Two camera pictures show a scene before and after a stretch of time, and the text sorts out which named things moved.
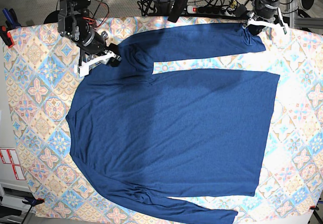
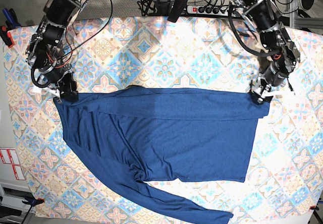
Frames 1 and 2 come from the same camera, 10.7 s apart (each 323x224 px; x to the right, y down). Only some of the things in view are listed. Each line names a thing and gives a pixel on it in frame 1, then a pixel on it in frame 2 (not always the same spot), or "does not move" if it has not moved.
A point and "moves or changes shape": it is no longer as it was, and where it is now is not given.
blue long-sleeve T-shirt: [140, 138] moves or changes shape
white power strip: [229, 11] does not move
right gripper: [267, 9] → [274, 74]
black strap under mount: [177, 7] does not move
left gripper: [94, 44] → [45, 75]
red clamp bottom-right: [314, 207] does not move
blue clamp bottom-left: [33, 202] does not move
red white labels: [9, 156] does not move
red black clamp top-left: [6, 36] does not move
